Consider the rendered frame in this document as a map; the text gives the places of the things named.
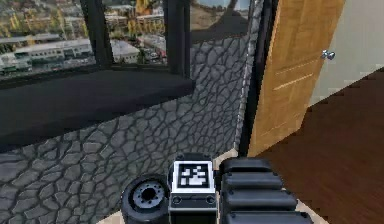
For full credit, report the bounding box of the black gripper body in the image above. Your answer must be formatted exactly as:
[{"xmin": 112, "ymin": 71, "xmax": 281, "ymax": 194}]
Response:
[{"xmin": 120, "ymin": 174, "xmax": 171, "ymax": 224}]

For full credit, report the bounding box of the black framed window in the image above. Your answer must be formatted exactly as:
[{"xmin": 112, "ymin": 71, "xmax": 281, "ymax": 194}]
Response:
[{"xmin": 0, "ymin": 0, "xmax": 264, "ymax": 154}]

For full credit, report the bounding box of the silver door knob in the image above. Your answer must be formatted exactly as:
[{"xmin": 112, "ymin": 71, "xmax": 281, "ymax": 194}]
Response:
[{"xmin": 320, "ymin": 49, "xmax": 337, "ymax": 61}]

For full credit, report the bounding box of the wooden room door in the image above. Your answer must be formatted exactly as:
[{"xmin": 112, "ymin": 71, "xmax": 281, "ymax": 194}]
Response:
[{"xmin": 247, "ymin": 0, "xmax": 347, "ymax": 158}]

